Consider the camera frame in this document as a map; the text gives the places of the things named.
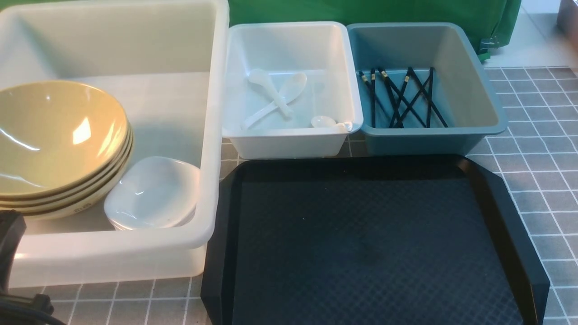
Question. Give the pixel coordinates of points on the bottom stacked yellow bowl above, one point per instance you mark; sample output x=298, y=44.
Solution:
x=70, y=206

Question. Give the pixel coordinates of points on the top stacked yellow bowl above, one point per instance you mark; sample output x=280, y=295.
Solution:
x=75, y=192

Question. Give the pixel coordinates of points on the yellow noodle bowl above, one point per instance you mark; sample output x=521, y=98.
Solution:
x=56, y=133

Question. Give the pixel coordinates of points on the white dish in bin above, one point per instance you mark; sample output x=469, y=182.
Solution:
x=125, y=221

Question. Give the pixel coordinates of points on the middle stacked yellow bowl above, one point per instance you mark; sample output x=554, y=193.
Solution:
x=46, y=206

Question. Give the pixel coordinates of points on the black serving tray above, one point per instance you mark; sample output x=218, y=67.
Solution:
x=393, y=240

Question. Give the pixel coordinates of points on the black chopstick crossed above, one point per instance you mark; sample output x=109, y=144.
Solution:
x=413, y=104
x=421, y=93

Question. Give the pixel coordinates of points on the stacked yellow bowl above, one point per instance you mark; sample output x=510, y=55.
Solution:
x=75, y=192
x=46, y=206
x=70, y=206

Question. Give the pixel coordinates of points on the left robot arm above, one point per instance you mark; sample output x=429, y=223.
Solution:
x=30, y=309

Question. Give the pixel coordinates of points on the black chopstick upright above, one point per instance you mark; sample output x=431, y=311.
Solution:
x=428, y=85

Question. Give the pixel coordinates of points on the metal clamp on backdrop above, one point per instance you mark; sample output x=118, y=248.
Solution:
x=486, y=45

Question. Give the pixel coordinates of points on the small white spoon in bin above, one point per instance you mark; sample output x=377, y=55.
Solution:
x=328, y=122

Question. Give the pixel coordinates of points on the small white plastic bin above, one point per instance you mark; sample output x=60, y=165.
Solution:
x=321, y=50

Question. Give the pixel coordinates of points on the white ceramic soup spoon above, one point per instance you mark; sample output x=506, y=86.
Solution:
x=290, y=91

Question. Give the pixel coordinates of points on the blue plastic bin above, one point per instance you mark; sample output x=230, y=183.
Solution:
x=461, y=90

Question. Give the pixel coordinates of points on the large translucent white bin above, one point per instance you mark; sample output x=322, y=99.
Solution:
x=164, y=62

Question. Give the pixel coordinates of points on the white square dish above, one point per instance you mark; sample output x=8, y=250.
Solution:
x=154, y=187

